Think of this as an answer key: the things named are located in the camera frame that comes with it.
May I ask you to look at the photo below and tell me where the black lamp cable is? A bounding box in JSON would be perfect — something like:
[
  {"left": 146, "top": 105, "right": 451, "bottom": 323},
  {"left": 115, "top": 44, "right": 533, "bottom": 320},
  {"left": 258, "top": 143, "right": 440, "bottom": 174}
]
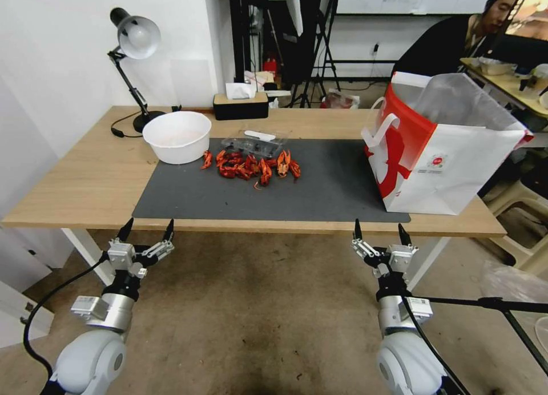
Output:
[{"left": 110, "top": 112, "right": 146, "bottom": 139}]

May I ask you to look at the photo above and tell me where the yellowish side table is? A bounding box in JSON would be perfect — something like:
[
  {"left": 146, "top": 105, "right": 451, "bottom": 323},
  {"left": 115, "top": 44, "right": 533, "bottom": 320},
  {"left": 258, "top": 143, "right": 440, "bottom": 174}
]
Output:
[{"left": 460, "top": 57, "right": 548, "bottom": 114}]

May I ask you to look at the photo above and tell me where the black tissue box wooden lid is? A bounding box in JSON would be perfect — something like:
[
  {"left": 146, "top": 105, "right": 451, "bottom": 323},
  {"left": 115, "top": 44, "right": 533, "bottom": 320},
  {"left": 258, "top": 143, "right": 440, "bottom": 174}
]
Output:
[{"left": 212, "top": 82, "right": 270, "bottom": 122}]

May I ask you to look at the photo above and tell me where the red and white delivery bag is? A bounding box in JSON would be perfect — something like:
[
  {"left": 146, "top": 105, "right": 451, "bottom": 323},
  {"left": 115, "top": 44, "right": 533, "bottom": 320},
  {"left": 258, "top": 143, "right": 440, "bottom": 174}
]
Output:
[{"left": 360, "top": 71, "right": 535, "bottom": 216}]

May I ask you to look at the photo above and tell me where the white table leg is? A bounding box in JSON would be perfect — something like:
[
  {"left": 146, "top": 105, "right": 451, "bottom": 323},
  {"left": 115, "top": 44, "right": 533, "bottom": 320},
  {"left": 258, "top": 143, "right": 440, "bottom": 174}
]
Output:
[
  {"left": 405, "top": 236, "right": 451, "bottom": 292},
  {"left": 61, "top": 228, "right": 115, "bottom": 287}
]

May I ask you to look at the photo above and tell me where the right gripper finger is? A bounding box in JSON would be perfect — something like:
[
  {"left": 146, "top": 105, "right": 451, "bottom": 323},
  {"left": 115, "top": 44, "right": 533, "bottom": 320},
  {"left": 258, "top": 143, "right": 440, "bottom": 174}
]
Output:
[
  {"left": 397, "top": 223, "right": 420, "bottom": 255},
  {"left": 350, "top": 218, "right": 382, "bottom": 265}
]

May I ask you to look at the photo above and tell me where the clear plastic takeout box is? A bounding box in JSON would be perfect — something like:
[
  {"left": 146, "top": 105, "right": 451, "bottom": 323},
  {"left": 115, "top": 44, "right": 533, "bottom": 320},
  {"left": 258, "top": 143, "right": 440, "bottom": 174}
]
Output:
[{"left": 221, "top": 129, "right": 292, "bottom": 157}]

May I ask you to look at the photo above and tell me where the black tripod stand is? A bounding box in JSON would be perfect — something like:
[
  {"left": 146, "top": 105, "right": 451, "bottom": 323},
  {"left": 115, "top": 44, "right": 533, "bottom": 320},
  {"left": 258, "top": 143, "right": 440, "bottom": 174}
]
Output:
[{"left": 412, "top": 295, "right": 548, "bottom": 386}]

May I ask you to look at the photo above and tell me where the white softbox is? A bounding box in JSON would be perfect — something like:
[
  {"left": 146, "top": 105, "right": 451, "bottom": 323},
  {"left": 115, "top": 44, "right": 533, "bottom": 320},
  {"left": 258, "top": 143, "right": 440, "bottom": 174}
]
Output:
[{"left": 284, "top": 0, "right": 305, "bottom": 35}]

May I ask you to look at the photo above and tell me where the white low cabinet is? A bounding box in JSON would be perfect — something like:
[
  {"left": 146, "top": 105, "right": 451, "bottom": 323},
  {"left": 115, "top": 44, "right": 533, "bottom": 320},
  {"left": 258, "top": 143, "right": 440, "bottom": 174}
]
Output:
[{"left": 0, "top": 278, "right": 55, "bottom": 349}]

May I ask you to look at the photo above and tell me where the dark grey table mat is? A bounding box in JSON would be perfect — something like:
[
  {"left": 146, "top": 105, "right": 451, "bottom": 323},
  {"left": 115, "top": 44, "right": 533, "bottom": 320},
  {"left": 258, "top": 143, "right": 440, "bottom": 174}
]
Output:
[{"left": 131, "top": 137, "right": 412, "bottom": 224}]

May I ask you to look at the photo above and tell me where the red and white plastic bag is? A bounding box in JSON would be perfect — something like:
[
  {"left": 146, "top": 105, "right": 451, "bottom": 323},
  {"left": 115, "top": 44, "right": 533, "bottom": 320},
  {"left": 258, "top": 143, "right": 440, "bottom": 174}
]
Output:
[{"left": 320, "top": 88, "right": 361, "bottom": 110}]

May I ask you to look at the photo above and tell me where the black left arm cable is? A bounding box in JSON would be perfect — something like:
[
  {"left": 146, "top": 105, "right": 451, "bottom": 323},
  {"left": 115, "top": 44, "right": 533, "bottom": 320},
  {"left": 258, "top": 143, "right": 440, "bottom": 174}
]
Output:
[{"left": 22, "top": 251, "right": 113, "bottom": 380}]

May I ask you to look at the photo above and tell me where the person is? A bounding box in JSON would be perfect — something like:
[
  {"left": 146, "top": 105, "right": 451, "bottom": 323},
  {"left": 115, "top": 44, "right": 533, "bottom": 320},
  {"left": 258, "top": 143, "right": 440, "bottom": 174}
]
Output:
[{"left": 391, "top": 0, "right": 534, "bottom": 77}]

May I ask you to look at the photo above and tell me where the white round bowl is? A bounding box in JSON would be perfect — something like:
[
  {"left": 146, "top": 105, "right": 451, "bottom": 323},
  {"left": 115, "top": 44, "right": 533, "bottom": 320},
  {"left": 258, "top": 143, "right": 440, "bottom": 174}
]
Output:
[{"left": 142, "top": 111, "right": 212, "bottom": 166}]

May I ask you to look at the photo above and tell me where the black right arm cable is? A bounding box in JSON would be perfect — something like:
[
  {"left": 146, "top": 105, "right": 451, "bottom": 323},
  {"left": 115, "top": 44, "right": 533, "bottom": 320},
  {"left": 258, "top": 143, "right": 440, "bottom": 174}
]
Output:
[{"left": 398, "top": 292, "right": 468, "bottom": 395}]

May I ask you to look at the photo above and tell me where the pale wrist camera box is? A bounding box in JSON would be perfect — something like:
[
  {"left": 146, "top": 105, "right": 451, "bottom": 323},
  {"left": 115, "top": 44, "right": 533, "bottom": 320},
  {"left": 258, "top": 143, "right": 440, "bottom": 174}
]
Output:
[
  {"left": 107, "top": 244, "right": 136, "bottom": 269},
  {"left": 386, "top": 244, "right": 414, "bottom": 281}
]

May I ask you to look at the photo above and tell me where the black desk lamp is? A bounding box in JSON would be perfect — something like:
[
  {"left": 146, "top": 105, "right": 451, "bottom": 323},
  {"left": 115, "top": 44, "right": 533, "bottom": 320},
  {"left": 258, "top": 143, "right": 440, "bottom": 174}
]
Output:
[{"left": 106, "top": 7, "right": 168, "bottom": 135}]

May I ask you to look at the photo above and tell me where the black light stand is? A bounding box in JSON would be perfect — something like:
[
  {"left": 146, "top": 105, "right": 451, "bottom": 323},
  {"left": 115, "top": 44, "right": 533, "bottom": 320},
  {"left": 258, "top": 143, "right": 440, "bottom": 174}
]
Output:
[{"left": 289, "top": 0, "right": 343, "bottom": 110}]

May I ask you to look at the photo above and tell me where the black metal rack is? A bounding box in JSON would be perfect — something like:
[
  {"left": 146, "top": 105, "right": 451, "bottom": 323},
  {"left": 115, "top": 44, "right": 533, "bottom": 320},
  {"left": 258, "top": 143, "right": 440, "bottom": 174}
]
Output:
[{"left": 228, "top": 0, "right": 284, "bottom": 90}]

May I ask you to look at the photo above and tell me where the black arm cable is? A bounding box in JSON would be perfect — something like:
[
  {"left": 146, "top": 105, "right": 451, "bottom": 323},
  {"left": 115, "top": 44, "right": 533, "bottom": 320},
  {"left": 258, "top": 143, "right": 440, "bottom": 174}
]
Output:
[
  {"left": 398, "top": 292, "right": 468, "bottom": 395},
  {"left": 22, "top": 251, "right": 113, "bottom": 380}
]

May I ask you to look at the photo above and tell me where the beige plastic stool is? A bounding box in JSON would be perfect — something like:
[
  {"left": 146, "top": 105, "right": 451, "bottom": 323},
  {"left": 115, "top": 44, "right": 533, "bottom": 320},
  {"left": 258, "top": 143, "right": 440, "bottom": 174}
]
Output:
[{"left": 482, "top": 171, "right": 548, "bottom": 281}]

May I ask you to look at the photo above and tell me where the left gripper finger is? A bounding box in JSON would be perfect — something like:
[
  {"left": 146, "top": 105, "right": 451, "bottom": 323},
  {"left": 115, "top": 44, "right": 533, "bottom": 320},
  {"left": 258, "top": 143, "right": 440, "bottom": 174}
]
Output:
[
  {"left": 108, "top": 217, "right": 135, "bottom": 247},
  {"left": 140, "top": 218, "right": 175, "bottom": 260}
]

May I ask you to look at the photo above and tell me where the clear food container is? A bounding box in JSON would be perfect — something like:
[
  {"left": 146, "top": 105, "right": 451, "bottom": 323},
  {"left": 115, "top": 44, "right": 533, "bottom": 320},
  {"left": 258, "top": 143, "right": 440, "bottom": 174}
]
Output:
[{"left": 476, "top": 56, "right": 518, "bottom": 76}]

